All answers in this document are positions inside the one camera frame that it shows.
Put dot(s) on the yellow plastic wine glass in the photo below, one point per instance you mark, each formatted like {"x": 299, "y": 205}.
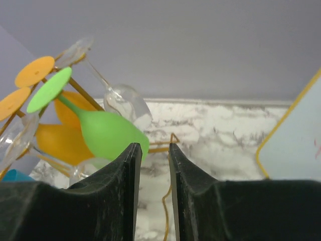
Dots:
{"x": 52, "y": 90}

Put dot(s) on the clear glass blue tint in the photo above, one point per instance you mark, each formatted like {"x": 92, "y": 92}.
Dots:
{"x": 121, "y": 99}

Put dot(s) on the gold wire glass rack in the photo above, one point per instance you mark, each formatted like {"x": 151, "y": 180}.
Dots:
{"x": 101, "y": 207}

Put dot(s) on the green plastic wine glass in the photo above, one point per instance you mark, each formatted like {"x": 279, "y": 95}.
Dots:
{"x": 107, "y": 134}

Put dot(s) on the blue plastic wine glass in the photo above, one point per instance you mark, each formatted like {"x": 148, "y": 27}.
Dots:
{"x": 14, "y": 175}

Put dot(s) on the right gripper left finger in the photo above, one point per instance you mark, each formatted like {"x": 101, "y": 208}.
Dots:
{"x": 102, "y": 206}

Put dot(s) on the small whiteboard yellow frame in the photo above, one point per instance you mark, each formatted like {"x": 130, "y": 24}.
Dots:
{"x": 292, "y": 149}

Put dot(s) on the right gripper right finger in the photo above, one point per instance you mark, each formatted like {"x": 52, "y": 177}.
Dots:
{"x": 208, "y": 209}

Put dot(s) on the clear wine glass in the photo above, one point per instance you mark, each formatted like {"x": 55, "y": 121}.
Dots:
{"x": 30, "y": 150}

